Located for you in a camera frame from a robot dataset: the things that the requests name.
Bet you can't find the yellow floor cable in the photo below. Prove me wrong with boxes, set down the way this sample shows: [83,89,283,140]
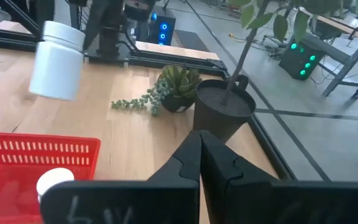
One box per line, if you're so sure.
[227,32,254,44]

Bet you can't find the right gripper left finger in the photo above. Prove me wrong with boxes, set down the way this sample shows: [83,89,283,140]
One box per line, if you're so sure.
[40,131,202,224]

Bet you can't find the black aluminium table frame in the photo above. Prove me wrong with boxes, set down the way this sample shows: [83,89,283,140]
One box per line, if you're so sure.
[0,0,298,182]

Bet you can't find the black computer with blue lights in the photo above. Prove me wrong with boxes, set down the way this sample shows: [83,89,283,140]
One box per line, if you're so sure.
[147,5,177,46]

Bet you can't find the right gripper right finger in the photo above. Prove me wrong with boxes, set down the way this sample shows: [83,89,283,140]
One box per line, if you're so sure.
[201,131,358,224]

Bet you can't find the small succulent in black pot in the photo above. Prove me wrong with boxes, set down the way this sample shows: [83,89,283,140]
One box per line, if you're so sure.
[110,63,203,118]

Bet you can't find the black mat with hazard stripes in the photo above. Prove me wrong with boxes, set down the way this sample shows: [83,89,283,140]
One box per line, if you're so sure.
[172,29,211,53]

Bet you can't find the white pill bottle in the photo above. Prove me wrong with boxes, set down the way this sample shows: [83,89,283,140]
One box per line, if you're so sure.
[35,167,75,203]
[29,20,86,102]

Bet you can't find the wooden desk with metal legs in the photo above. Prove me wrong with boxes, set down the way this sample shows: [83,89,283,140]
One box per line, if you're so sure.
[296,6,358,101]

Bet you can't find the leafy plant in black pot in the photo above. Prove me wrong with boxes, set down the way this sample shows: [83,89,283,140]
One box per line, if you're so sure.
[193,0,358,144]

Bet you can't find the red plastic slotted basket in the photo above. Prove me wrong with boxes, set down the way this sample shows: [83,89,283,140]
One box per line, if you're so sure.
[0,132,101,224]

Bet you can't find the black computer with green lights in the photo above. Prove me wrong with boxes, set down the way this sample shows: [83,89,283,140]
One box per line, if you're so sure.
[278,32,326,81]

